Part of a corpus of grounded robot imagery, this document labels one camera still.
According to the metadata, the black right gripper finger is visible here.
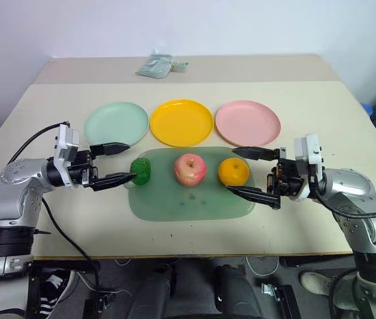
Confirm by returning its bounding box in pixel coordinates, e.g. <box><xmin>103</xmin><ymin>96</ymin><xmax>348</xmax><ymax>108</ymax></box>
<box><xmin>231</xmin><ymin>146</ymin><xmax>280</xmax><ymax>161</ymax></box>
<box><xmin>225</xmin><ymin>184</ymin><xmax>281</xmax><ymax>210</ymax></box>

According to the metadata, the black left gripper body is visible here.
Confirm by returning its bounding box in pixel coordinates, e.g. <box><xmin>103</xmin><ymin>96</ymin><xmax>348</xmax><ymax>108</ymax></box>
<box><xmin>66</xmin><ymin>149</ymin><xmax>100</xmax><ymax>191</ymax></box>

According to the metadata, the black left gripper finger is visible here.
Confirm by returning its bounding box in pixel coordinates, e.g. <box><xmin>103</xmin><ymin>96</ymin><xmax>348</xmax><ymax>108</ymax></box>
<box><xmin>89</xmin><ymin>142</ymin><xmax>132</xmax><ymax>158</ymax></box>
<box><xmin>87</xmin><ymin>171</ymin><xmax>136</xmax><ymax>193</ymax></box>

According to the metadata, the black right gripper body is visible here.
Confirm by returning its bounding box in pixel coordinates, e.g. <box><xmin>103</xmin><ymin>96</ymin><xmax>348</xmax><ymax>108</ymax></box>
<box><xmin>265</xmin><ymin>147</ymin><xmax>304</xmax><ymax>201</ymax></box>

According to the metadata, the light green plate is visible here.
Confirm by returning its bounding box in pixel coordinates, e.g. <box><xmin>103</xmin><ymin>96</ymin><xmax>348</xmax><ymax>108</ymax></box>
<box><xmin>84</xmin><ymin>101</ymin><xmax>150</xmax><ymax>147</ymax></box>

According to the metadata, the orange fruit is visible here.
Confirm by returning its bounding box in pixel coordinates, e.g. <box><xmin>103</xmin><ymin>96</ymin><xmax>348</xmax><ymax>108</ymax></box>
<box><xmin>217</xmin><ymin>158</ymin><xmax>250</xmax><ymax>187</ymax></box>

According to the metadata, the pink plate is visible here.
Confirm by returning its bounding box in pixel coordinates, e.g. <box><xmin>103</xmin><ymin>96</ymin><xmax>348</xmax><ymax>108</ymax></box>
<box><xmin>215</xmin><ymin>100</ymin><xmax>282</xmax><ymax>148</ymax></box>

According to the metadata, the green vegetable toy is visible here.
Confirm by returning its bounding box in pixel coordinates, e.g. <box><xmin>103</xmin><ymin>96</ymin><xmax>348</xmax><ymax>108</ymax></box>
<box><xmin>130</xmin><ymin>158</ymin><xmax>151</xmax><ymax>185</ymax></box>

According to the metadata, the yellow plate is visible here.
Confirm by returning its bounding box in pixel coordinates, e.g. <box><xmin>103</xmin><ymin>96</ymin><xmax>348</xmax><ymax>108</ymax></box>
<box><xmin>149</xmin><ymin>98</ymin><xmax>215</xmax><ymax>148</ymax></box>

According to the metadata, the translucent green tray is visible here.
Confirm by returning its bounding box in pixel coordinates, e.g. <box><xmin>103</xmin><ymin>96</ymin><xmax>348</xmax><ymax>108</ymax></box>
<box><xmin>127</xmin><ymin>146</ymin><xmax>256</xmax><ymax>221</ymax></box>

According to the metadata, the pink red apple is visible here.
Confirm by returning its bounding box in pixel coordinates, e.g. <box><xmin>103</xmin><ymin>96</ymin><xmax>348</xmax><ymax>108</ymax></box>
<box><xmin>173</xmin><ymin>153</ymin><xmax>208</xmax><ymax>187</ymax></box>

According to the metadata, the clear plastic bag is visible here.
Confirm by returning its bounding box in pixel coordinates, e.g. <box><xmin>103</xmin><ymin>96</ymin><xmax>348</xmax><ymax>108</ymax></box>
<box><xmin>135</xmin><ymin>49</ymin><xmax>189</xmax><ymax>80</ymax></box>

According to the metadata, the dark rounded shape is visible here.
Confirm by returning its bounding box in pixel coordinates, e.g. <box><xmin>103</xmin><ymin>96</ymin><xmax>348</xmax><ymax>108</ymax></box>
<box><xmin>213</xmin><ymin>263</ymin><xmax>264</xmax><ymax>319</ymax></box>

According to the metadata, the black white striped shoe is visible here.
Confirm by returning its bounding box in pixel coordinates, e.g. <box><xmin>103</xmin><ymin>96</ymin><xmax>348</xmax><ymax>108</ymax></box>
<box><xmin>39</xmin><ymin>271</ymin><xmax>74</xmax><ymax>315</ymax></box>

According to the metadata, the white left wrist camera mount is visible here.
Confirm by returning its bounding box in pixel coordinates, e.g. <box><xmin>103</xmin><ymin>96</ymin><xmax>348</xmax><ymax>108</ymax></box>
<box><xmin>52</xmin><ymin>123</ymin><xmax>80</xmax><ymax>189</ymax></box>

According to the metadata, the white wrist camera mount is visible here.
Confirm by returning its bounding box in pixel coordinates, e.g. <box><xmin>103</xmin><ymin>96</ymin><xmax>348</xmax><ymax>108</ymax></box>
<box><xmin>52</xmin><ymin>123</ymin><xmax>80</xmax><ymax>189</ymax></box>
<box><xmin>293</xmin><ymin>133</ymin><xmax>326</xmax><ymax>202</ymax></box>

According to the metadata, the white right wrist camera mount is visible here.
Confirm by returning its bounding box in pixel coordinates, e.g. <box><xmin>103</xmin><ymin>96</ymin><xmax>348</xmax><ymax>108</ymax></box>
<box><xmin>293</xmin><ymin>133</ymin><xmax>326</xmax><ymax>202</ymax></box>

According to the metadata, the thin white cable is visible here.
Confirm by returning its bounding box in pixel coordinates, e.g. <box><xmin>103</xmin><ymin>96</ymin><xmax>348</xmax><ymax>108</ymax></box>
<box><xmin>244</xmin><ymin>255</ymin><xmax>281</xmax><ymax>276</ymax></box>

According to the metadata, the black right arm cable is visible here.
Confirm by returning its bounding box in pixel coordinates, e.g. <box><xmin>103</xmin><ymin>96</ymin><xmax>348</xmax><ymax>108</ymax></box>
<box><xmin>314</xmin><ymin>185</ymin><xmax>376</xmax><ymax>220</ymax></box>

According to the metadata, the black metal caster bracket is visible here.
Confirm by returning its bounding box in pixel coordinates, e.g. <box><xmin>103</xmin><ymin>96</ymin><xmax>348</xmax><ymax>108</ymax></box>
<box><xmin>260</xmin><ymin>283</ymin><xmax>301</xmax><ymax>319</ymax></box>

